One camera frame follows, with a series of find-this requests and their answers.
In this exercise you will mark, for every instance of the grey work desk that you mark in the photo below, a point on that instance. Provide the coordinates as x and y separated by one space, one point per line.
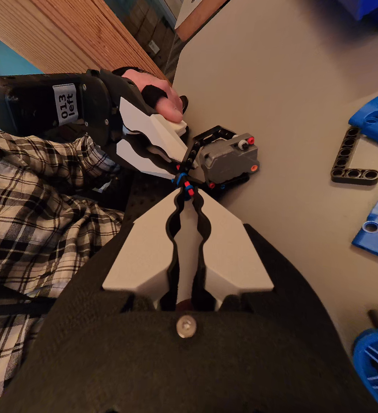
195 19

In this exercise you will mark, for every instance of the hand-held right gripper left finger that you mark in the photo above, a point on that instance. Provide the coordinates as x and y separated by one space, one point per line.
137 258

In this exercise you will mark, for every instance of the grey toy motor assembly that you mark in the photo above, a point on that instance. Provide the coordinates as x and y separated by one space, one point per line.
224 158

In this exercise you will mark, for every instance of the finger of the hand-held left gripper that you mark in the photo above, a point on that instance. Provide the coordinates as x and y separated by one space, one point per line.
153 132
137 158

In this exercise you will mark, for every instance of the red toy axle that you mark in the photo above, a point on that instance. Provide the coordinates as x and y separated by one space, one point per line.
190 193

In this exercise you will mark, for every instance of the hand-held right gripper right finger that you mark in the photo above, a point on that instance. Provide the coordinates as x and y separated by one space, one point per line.
237 258

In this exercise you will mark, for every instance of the person's left hand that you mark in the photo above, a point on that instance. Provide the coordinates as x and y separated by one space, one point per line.
169 103

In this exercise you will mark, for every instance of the blue plastic bin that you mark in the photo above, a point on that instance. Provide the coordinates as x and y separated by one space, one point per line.
369 13

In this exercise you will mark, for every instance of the black L-shaped toy beam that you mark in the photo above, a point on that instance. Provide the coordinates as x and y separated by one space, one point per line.
345 155

